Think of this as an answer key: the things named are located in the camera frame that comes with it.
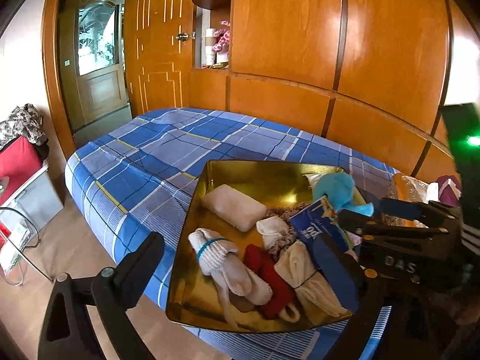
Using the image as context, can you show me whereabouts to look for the ornate silver tissue box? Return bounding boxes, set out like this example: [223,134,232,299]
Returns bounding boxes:
[382,173,429,228]

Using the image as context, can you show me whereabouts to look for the purple carton box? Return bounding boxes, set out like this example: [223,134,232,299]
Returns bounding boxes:
[437,175,461,207]

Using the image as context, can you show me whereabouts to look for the white knitted glove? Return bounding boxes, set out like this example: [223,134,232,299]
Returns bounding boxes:
[188,228,272,328]

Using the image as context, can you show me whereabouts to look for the white foam block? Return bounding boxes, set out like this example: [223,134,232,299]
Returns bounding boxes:
[201,184,267,233]

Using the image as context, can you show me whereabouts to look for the red knitted cloth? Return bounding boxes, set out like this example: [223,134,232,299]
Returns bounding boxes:
[243,244,300,323]

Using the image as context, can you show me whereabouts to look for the wooden wall cabinet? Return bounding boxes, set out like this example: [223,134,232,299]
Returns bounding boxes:
[124,0,479,182]

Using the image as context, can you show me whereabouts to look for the metal frame side table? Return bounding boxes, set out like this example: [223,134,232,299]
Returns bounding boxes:
[1,162,64,287]

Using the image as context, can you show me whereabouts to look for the blue tempo tissue pack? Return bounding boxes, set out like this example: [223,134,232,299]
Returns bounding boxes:
[289,196,355,253]

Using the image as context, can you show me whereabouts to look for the mauve satin scrunchie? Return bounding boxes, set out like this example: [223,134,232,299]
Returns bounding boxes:
[257,202,307,262]

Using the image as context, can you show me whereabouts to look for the gold tray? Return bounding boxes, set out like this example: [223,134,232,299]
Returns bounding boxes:
[166,160,374,333]

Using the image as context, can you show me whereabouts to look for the white waffle cloth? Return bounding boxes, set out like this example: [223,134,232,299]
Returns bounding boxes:
[256,215,290,250]

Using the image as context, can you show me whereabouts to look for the white tissue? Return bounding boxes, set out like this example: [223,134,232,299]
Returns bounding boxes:
[425,182,439,203]

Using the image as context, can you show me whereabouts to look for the fluffy blue cloth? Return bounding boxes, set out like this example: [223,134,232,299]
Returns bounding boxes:
[312,172,374,217]

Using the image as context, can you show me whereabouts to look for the blue plaid tablecloth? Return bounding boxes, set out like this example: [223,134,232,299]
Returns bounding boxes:
[64,106,401,360]

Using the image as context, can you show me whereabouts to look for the pink flowers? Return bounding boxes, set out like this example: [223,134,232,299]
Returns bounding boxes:
[212,20,230,53]

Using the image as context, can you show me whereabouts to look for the beige mesh cloth bundle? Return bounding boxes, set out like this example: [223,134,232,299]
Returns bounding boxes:
[274,240,349,324]

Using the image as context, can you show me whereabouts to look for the glass panel door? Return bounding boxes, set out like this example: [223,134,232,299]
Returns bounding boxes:
[46,0,132,148]

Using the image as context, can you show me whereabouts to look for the patterned grey cloth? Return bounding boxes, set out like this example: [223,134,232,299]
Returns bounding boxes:
[0,103,48,149]

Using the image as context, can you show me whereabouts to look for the red bag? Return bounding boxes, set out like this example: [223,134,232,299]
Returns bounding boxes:
[0,136,42,204]

